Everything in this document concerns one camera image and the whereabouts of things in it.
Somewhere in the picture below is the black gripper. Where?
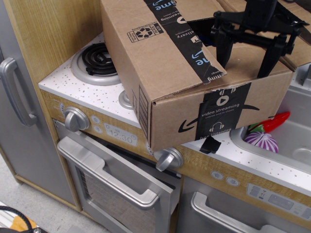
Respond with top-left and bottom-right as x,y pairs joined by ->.
211,0 -> 308,78

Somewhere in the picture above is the large brown cardboard box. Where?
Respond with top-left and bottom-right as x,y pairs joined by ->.
101,0 -> 311,151

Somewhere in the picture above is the red toy chili pepper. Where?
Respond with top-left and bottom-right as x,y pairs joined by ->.
248,112 -> 291,133

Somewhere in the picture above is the purple striped toy onion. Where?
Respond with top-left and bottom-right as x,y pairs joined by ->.
244,132 -> 279,153

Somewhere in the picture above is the silver toy sink basin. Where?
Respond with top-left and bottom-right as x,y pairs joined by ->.
230,64 -> 311,174

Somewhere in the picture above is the small silver stove burner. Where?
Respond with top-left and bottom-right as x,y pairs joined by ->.
119,91 -> 133,110

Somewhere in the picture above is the right silver oven knob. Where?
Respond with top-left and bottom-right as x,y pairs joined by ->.
154,148 -> 184,171

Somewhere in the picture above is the silver oven knob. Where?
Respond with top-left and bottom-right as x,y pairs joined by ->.
154,148 -> 184,171
65,106 -> 90,132

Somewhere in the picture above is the black coil stove burner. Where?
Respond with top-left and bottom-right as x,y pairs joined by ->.
71,43 -> 121,86

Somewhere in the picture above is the silver dishwasher door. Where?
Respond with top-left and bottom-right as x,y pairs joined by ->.
176,177 -> 311,233

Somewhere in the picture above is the left silver oven knob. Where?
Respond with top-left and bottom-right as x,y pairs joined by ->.
65,106 -> 90,132

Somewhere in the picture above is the silver toy oven door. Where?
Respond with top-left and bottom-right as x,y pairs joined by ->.
54,120 -> 182,233

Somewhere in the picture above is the grey toy fridge door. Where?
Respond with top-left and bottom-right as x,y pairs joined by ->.
0,1 -> 77,206

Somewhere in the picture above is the orange cloth piece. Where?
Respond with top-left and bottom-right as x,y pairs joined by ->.
10,216 -> 37,232

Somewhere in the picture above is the silver dishwasher handle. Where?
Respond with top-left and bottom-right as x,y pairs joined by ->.
190,192 -> 285,233

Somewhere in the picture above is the silver oven door handle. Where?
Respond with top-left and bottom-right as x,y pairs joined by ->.
57,136 -> 159,210

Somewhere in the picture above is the grey fridge door handle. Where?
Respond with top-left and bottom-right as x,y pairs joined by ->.
0,57 -> 38,127

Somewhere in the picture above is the black cable loop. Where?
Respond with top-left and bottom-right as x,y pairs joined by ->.
0,205 -> 35,233

